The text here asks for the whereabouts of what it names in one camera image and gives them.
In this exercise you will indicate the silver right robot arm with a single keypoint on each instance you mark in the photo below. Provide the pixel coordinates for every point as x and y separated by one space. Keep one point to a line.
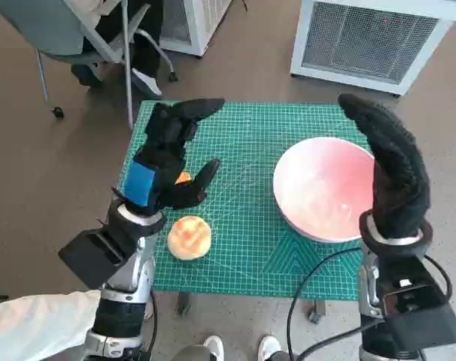
371 278

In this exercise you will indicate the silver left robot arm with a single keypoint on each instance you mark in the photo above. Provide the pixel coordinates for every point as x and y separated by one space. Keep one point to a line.
134 274

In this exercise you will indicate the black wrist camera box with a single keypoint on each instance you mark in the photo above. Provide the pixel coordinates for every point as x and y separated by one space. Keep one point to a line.
420 308
90 255

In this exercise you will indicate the oblong toy bread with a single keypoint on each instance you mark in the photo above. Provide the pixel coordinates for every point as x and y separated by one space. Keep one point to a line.
183 177

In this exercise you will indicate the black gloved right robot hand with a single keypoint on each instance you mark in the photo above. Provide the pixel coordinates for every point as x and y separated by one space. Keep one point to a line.
397 180

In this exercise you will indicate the white shoe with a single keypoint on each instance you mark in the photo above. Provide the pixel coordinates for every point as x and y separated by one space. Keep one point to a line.
269 347
214 347

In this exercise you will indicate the green cutting mat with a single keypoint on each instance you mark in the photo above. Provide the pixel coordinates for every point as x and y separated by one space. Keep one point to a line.
243 188

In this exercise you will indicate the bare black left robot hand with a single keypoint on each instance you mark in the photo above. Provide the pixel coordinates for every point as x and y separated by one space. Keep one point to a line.
164 165

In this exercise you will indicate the white cloth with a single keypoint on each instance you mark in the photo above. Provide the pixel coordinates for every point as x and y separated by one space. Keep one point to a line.
36 327

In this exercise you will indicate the table leg with caster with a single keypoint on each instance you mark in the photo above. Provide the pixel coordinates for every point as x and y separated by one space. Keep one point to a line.
316 312
183 302

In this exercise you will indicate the small white mesh cabinet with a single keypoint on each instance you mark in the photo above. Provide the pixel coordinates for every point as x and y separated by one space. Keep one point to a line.
201 34

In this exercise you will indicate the pink bowl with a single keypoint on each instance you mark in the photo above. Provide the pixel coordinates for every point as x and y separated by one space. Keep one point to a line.
322 188

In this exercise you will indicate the large white mesh cabinet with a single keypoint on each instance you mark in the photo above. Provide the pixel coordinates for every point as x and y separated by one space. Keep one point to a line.
363 41

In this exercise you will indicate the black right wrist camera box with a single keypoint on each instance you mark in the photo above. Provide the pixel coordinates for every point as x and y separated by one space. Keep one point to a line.
420 308

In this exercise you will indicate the round toy bread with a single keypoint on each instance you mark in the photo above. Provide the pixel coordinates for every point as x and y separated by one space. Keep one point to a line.
190 237

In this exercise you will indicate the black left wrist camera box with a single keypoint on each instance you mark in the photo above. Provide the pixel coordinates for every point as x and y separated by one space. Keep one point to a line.
90 255

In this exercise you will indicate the grey office chair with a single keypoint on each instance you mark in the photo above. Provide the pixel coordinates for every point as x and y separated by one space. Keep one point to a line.
43 30

